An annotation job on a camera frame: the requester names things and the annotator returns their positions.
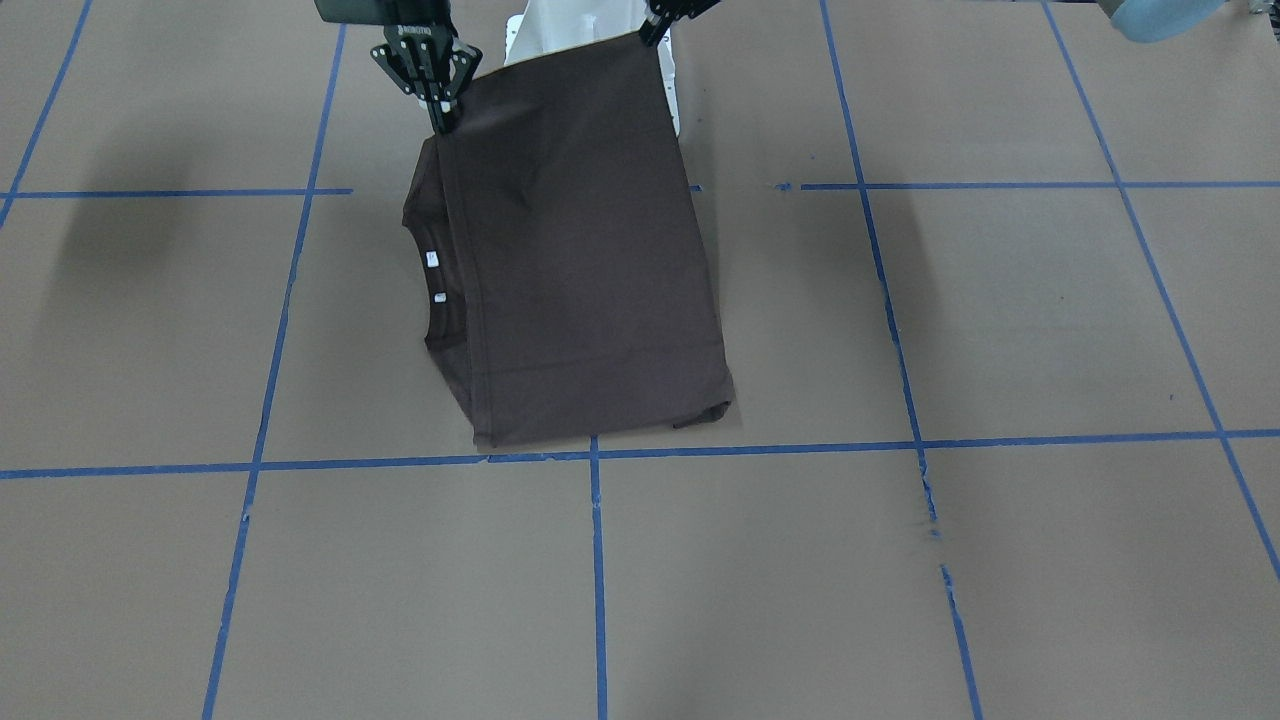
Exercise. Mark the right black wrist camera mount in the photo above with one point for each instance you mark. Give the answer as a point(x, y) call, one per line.
point(385, 13)

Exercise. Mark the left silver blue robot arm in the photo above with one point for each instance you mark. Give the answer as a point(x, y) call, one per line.
point(1142, 22)

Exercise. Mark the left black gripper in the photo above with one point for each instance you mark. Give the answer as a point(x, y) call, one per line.
point(667, 17)

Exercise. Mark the dark brown t-shirt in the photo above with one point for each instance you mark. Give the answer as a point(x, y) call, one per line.
point(569, 289)

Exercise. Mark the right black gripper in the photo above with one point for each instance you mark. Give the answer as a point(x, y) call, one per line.
point(421, 62)

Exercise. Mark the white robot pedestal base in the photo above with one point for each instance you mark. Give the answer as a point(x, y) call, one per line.
point(579, 74)

